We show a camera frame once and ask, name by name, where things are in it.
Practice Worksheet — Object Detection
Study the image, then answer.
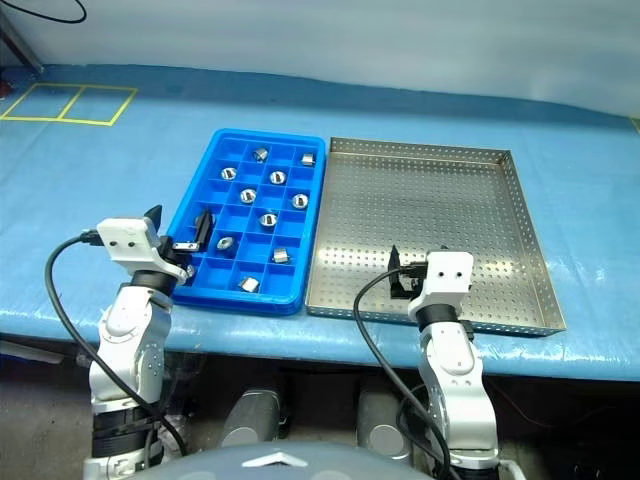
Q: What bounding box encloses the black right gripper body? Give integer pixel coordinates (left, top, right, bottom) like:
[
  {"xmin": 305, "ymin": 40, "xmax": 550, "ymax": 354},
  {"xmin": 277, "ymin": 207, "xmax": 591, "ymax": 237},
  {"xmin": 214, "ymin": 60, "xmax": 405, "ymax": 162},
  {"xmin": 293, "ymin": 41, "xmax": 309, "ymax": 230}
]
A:
[{"xmin": 389, "ymin": 262, "xmax": 429, "ymax": 300}]

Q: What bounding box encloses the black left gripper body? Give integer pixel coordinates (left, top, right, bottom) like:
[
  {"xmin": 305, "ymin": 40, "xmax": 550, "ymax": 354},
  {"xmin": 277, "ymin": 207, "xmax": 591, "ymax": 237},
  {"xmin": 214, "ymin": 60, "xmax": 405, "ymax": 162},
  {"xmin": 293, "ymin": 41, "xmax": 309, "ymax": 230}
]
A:
[{"xmin": 157, "ymin": 236, "xmax": 204, "ymax": 277}]

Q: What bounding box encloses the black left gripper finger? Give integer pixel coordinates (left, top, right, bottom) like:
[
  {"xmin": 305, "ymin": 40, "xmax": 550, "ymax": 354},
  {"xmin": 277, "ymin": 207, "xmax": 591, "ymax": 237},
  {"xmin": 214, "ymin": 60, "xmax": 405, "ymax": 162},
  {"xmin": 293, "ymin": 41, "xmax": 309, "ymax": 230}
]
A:
[
  {"xmin": 142, "ymin": 203, "xmax": 164, "ymax": 234},
  {"xmin": 193, "ymin": 209, "xmax": 215, "ymax": 253}
]

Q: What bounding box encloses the blue compartment tray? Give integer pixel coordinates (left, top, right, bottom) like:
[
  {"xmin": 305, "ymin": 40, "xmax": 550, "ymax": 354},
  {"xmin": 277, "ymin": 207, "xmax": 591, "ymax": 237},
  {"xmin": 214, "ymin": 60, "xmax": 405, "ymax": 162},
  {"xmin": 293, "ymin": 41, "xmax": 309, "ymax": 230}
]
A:
[{"xmin": 165, "ymin": 128, "xmax": 328, "ymax": 317}]

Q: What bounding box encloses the perforated metal tray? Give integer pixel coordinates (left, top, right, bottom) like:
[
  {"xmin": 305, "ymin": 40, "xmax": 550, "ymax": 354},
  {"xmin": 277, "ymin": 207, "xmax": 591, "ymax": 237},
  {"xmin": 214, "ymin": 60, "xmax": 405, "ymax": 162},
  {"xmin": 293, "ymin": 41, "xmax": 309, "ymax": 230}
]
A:
[{"xmin": 304, "ymin": 135, "xmax": 569, "ymax": 340}]

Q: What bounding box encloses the blue table cover sheet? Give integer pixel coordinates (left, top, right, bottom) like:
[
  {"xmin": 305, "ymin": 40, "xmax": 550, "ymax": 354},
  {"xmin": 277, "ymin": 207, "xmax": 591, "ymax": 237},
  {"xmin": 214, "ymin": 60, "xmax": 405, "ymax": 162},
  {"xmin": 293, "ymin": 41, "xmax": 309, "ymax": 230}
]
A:
[{"xmin": 0, "ymin": 62, "xmax": 640, "ymax": 369}]

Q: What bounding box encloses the grey rounded housing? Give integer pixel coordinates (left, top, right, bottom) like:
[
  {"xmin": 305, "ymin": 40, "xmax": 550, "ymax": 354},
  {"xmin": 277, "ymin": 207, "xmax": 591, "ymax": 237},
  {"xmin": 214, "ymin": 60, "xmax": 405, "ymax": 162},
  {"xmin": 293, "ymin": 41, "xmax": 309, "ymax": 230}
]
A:
[
  {"xmin": 355, "ymin": 384, "xmax": 416, "ymax": 459},
  {"xmin": 219, "ymin": 387, "xmax": 281, "ymax": 449}
]

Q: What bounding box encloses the grey robot torso dome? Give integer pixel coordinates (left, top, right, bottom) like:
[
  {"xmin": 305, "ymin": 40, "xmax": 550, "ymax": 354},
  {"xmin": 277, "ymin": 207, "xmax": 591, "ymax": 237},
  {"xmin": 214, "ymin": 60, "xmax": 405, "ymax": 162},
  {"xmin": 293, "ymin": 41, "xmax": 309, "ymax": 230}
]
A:
[{"xmin": 159, "ymin": 439, "xmax": 451, "ymax": 480}]

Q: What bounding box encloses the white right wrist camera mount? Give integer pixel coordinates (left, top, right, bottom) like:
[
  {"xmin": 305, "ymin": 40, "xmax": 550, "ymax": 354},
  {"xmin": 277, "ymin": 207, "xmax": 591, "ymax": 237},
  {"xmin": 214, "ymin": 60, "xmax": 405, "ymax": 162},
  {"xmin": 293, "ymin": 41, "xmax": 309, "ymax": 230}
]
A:
[{"xmin": 407, "ymin": 251, "xmax": 475, "ymax": 321}]

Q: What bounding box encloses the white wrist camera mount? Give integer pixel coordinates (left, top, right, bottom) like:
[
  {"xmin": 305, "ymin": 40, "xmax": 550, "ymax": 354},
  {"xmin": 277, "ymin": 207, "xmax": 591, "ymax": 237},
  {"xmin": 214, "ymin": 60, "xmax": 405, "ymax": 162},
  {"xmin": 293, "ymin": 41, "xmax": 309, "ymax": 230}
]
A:
[
  {"xmin": 96, "ymin": 216, "xmax": 189, "ymax": 287},
  {"xmin": 407, "ymin": 251, "xmax": 475, "ymax": 321}
]

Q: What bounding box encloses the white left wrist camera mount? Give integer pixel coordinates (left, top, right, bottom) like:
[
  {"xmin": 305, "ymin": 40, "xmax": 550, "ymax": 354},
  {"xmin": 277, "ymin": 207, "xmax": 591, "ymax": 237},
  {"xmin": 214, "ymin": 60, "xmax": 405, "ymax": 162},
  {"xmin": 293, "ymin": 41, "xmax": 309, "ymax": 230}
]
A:
[{"xmin": 96, "ymin": 216, "xmax": 189, "ymax": 287}]

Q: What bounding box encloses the thin black cable loop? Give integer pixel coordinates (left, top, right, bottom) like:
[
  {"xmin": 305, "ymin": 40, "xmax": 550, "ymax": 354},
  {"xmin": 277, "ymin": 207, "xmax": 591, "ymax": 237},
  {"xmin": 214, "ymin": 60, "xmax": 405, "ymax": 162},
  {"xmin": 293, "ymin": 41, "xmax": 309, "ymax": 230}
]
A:
[{"xmin": 29, "ymin": 0, "xmax": 88, "ymax": 24}]

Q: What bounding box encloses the grey metal frame bar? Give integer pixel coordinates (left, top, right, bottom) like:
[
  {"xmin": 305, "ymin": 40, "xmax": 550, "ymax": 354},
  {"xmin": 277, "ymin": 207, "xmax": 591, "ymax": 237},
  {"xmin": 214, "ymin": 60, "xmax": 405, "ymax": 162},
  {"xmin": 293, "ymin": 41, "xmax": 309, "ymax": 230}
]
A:
[{"xmin": 0, "ymin": 9, "xmax": 45, "ymax": 76}]

